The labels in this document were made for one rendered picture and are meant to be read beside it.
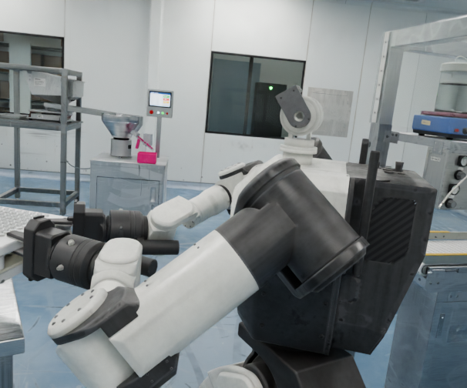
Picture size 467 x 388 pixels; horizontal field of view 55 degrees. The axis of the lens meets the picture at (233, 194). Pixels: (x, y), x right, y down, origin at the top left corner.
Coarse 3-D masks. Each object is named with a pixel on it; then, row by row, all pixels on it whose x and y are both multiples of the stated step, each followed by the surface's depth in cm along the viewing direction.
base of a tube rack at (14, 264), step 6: (6, 258) 88; (12, 258) 88; (18, 258) 88; (6, 264) 85; (12, 264) 85; (18, 264) 86; (0, 270) 82; (6, 270) 83; (12, 270) 85; (18, 270) 86; (0, 276) 82; (6, 276) 83; (12, 276) 85; (0, 282) 82
